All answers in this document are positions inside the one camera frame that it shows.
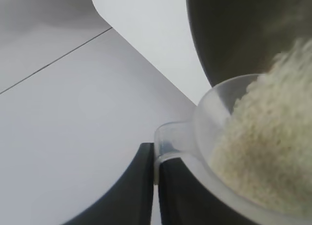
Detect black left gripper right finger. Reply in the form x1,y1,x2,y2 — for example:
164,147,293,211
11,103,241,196
158,156,247,225

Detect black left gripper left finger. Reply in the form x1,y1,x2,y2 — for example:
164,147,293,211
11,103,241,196
63,142,155,225

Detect clear plastic measuring cup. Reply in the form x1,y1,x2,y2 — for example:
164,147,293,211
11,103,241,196
154,73,312,225

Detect white rice grains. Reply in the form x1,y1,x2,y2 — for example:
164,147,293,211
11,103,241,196
211,37,312,217

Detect stainless steel mixing bowl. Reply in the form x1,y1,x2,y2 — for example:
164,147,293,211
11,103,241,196
185,0,312,88

